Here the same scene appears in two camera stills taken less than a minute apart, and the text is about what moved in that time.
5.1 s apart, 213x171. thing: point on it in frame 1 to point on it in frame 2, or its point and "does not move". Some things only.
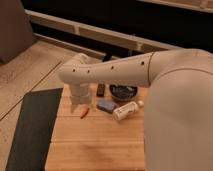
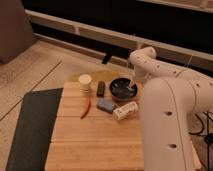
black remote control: x=101 y=90 does not move
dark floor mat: x=34 y=129 does not move
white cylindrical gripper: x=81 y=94 to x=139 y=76
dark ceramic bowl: x=123 y=92 does not move
